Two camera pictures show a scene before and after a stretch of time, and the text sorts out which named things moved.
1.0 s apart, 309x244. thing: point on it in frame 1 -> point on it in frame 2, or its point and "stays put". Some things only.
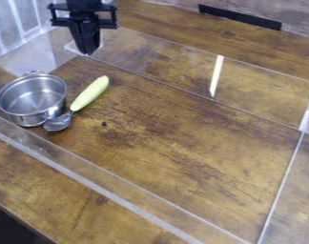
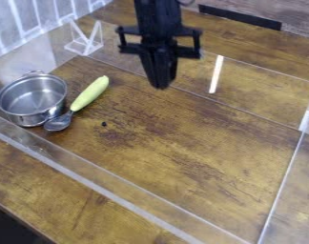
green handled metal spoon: [59, 123] stays put
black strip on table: [239, 16] stays put
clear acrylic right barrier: [292, 222] stays put
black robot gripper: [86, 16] -> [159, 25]
